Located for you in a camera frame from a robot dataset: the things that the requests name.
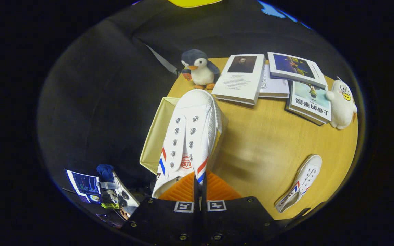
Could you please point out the beige fabric storage box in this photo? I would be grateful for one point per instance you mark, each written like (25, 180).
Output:
(156, 136)

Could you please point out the book with dark blue picture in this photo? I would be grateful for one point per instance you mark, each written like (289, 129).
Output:
(296, 66)

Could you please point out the white book with portrait cover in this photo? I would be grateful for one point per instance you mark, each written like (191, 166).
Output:
(238, 85)

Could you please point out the grey penguin plush toy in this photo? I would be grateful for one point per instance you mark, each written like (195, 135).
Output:
(202, 73)

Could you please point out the white canvas shoe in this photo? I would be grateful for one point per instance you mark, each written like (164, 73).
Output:
(197, 109)
(303, 181)

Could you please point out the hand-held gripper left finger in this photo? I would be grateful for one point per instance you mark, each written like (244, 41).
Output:
(166, 218)

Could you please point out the blue cloth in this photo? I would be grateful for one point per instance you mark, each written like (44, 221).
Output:
(105, 172)

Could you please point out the laptop screen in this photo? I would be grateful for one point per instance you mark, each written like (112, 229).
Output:
(84, 184)

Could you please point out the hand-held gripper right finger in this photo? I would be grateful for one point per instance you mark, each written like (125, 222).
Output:
(234, 218)

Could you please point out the white duck plush toy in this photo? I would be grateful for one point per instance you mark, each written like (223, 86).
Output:
(340, 109)

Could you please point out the plain white book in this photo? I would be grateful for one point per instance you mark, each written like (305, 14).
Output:
(274, 87)

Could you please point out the book with pale blue cover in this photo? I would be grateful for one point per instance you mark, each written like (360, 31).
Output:
(311, 102)

